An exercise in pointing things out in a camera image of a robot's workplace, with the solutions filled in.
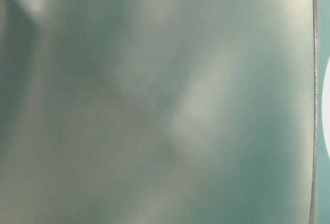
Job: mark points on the white round bowl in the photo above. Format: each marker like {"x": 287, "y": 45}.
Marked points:
{"x": 326, "y": 108}

